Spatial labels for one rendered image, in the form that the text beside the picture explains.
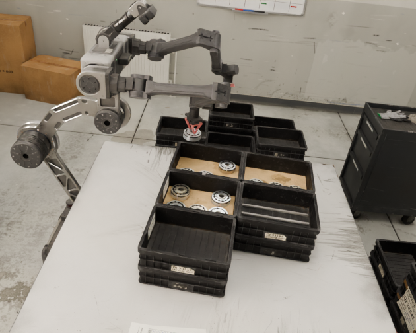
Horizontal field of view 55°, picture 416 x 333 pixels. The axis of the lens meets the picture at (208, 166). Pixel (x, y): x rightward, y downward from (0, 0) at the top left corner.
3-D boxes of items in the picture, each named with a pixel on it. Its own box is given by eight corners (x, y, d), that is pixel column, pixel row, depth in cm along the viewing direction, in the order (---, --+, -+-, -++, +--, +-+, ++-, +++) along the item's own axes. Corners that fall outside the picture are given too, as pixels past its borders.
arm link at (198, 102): (220, 81, 172) (218, 106, 173) (233, 83, 174) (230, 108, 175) (189, 90, 212) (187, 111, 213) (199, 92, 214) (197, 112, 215)
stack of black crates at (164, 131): (154, 179, 337) (154, 133, 311) (159, 159, 361) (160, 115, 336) (201, 184, 337) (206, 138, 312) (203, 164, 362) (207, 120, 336)
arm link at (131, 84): (122, 76, 174) (121, 88, 174) (146, 78, 174) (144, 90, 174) (126, 79, 183) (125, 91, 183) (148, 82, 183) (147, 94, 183)
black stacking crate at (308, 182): (238, 197, 221) (241, 181, 215) (242, 167, 245) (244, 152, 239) (310, 209, 219) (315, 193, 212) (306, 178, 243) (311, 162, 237)
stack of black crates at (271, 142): (248, 188, 338) (257, 143, 313) (247, 168, 363) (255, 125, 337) (295, 193, 339) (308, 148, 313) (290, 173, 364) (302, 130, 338)
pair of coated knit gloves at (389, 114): (380, 120, 306) (381, 116, 304) (373, 109, 321) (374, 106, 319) (413, 123, 306) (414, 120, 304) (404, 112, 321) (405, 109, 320)
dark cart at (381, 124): (346, 221, 338) (383, 129, 286) (335, 189, 375) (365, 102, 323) (416, 228, 339) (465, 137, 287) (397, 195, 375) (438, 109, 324)
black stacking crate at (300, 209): (234, 235, 197) (236, 218, 190) (238, 197, 221) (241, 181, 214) (314, 249, 194) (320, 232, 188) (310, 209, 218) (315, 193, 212)
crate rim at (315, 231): (236, 221, 191) (236, 217, 190) (240, 184, 216) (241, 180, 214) (319, 235, 189) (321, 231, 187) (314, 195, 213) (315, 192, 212)
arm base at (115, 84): (111, 91, 183) (109, 66, 176) (128, 93, 183) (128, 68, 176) (105, 99, 176) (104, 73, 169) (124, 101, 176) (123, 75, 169)
